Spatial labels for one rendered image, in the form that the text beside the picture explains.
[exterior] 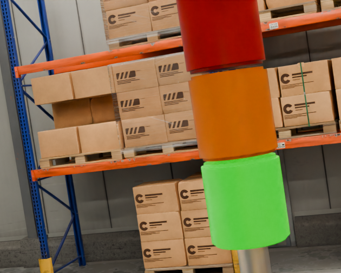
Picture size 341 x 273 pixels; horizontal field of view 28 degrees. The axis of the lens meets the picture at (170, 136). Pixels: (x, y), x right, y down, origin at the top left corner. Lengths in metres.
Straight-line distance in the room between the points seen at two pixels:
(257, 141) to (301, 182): 9.17
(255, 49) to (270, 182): 0.08
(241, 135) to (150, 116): 8.15
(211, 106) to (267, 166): 0.05
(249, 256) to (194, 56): 0.13
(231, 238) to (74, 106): 9.14
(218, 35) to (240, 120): 0.05
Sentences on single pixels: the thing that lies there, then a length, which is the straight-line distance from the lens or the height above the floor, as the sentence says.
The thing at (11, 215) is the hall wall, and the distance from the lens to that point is 11.28.
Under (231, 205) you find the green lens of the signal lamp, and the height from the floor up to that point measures 2.19.
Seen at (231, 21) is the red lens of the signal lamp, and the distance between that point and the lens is 0.41.
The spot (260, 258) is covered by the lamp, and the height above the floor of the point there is 2.15.
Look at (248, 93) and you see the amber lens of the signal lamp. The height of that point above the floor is 2.25.
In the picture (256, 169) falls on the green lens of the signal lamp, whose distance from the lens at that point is 0.41.
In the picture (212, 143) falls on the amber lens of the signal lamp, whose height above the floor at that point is 2.23.
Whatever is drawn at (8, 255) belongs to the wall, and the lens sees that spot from 11.30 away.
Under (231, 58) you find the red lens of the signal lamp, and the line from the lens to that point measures 0.41.
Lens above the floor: 2.26
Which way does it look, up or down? 3 degrees down
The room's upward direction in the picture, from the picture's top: 9 degrees counter-clockwise
